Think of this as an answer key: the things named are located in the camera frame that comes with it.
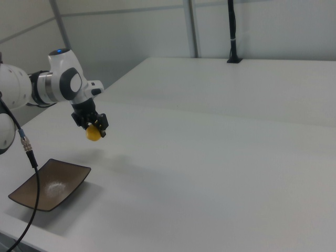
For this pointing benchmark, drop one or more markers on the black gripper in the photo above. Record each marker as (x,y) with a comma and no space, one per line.
(85,110)

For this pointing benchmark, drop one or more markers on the yellow potato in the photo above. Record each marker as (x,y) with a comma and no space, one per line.
(93,134)

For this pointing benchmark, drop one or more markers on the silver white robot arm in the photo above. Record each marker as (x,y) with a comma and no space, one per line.
(15,86)

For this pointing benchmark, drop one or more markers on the brown square ceramic plate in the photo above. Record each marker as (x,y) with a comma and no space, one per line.
(65,176)

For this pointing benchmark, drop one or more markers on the black pole stand white band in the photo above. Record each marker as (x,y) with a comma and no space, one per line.
(233,31)

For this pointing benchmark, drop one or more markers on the grey partition frame post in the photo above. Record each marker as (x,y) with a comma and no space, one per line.
(61,23)
(193,29)

